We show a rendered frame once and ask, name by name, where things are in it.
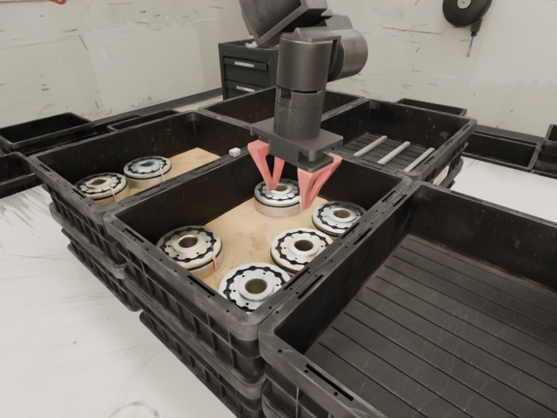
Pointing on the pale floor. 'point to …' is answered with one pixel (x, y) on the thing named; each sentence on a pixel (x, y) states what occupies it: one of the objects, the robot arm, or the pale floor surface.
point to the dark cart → (246, 67)
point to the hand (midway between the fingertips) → (289, 193)
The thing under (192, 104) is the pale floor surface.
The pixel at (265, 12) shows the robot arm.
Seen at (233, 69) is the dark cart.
